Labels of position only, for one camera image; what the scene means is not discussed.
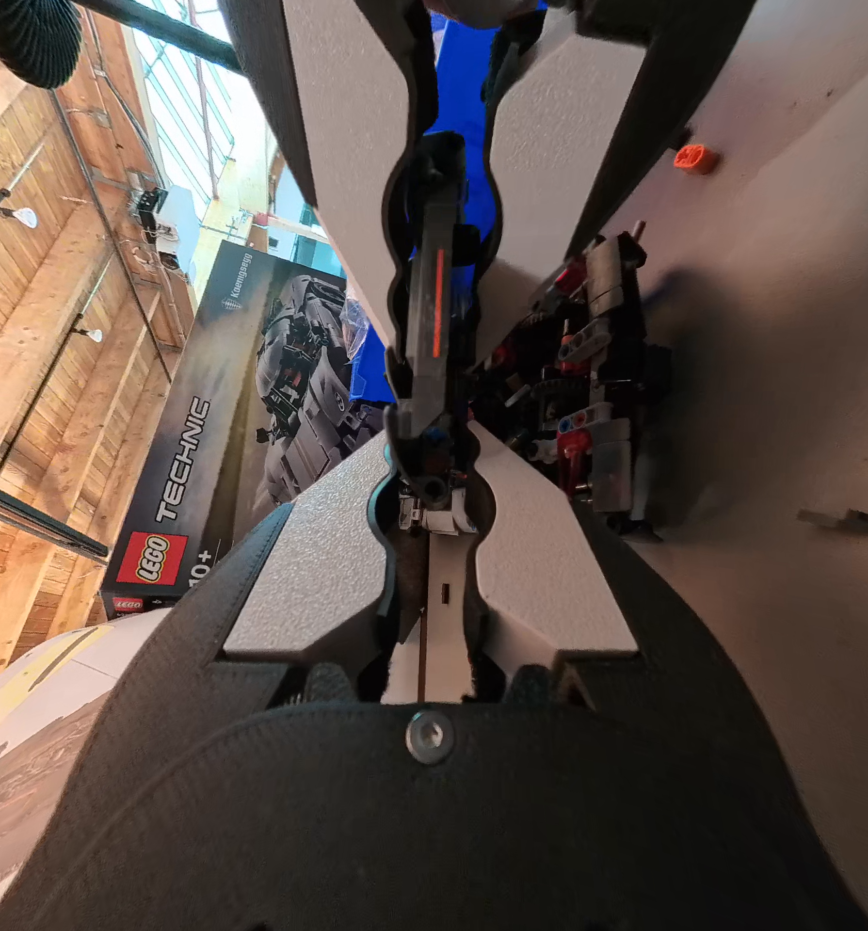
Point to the black ribbed round fixture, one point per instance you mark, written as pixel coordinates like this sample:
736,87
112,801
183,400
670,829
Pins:
19,36

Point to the clear plastic parts bags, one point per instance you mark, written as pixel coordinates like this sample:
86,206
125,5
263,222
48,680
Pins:
354,320

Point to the black metal rail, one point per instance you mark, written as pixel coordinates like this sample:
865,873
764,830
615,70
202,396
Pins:
34,513

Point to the dark lego set box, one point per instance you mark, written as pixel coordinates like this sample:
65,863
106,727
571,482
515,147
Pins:
187,451

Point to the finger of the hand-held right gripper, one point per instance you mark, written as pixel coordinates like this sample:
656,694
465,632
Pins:
557,145
347,109

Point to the blue plastic bin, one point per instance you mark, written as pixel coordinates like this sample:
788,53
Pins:
470,109

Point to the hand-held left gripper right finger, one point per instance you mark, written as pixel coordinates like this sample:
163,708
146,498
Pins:
550,574

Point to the grey lego door panel assembly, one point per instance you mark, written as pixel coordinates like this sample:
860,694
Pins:
430,327

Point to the black metal pole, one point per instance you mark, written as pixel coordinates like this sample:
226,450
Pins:
157,29

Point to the ceiling track lights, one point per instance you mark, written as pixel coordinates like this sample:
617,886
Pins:
25,217

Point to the white instruction booklet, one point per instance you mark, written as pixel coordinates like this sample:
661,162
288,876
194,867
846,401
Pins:
27,691

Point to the small orange lego piece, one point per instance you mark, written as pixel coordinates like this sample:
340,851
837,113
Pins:
696,158

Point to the grey lego hinge panel piece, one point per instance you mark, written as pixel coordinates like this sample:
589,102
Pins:
848,521

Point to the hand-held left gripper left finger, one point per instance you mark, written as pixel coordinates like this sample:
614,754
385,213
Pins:
310,574

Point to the white wall-mounted box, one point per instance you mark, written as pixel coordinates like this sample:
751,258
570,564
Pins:
179,218

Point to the partly built lego car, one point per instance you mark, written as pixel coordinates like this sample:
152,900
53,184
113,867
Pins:
601,378

